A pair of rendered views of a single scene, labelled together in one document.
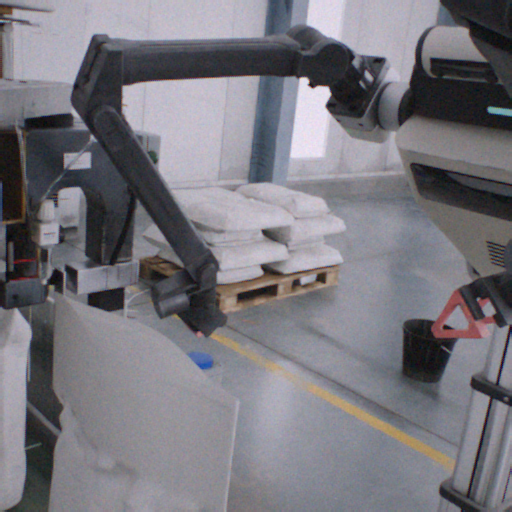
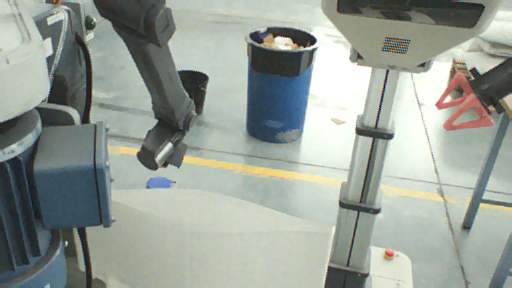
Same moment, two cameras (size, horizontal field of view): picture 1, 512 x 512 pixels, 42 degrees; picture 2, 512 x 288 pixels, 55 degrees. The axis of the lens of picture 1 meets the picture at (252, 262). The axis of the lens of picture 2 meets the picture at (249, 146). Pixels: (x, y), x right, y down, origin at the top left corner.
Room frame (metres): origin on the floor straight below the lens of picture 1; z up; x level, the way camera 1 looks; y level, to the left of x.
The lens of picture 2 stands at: (0.36, 0.51, 1.58)
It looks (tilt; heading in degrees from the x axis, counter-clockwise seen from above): 30 degrees down; 325
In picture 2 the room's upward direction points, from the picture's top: 4 degrees clockwise
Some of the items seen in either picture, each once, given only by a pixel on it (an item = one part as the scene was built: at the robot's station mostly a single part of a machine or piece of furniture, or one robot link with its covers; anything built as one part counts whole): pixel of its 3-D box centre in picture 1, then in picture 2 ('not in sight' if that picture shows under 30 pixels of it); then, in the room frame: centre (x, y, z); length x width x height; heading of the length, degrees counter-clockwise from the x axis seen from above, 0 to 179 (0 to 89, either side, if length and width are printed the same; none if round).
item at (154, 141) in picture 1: (140, 154); (70, 20); (1.37, 0.26, 1.29); 0.08 x 0.05 x 0.09; 46
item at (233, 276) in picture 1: (209, 260); not in sight; (4.21, 0.29, 0.20); 0.66 x 0.44 x 0.12; 46
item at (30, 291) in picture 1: (18, 288); not in sight; (1.17, 0.43, 1.04); 0.08 x 0.06 x 0.05; 136
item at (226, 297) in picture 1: (242, 270); not in sight; (4.48, 0.07, 0.07); 1.20 x 0.82 x 0.14; 138
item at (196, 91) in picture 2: (426, 351); (188, 94); (3.25, -0.97, 0.13); 0.30 x 0.30 x 0.26
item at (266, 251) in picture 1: (235, 250); not in sight; (4.12, 0.12, 0.32); 0.66 x 0.43 x 0.15; 138
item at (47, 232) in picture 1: (46, 242); not in sight; (1.14, 0.37, 1.14); 0.05 x 0.04 x 0.16; 136
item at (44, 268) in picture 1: (44, 262); not in sight; (1.13, 0.37, 1.11); 0.03 x 0.03 x 0.06
